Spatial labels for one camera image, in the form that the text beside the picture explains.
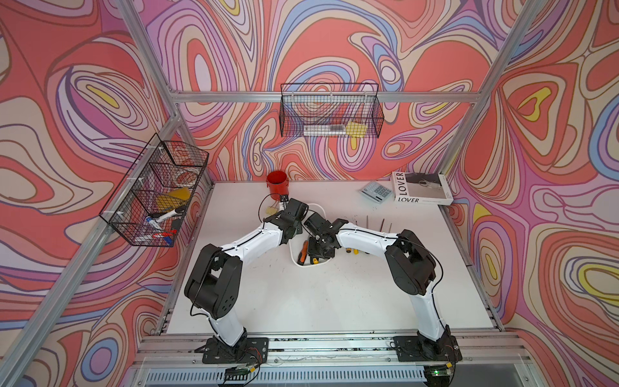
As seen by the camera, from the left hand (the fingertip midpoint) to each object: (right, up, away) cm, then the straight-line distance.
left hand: (293, 223), depth 93 cm
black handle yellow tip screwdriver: (+42, -2, +11) cm, 43 cm away
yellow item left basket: (-33, +9, -23) cm, 41 cm away
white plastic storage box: (+3, -10, -2) cm, 10 cm away
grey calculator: (+38, +14, +21) cm, 46 cm away
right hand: (+8, -14, 0) cm, 17 cm away
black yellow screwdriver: (+32, 0, +12) cm, 34 cm away
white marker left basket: (-41, +3, -20) cm, 46 cm away
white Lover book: (+59, +15, +20) cm, 64 cm away
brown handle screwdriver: (+17, -5, -28) cm, 33 cm away
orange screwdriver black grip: (+38, -2, +11) cm, 40 cm away
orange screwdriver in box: (+3, -14, -4) cm, 14 cm away
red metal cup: (-8, +18, +15) cm, 25 cm away
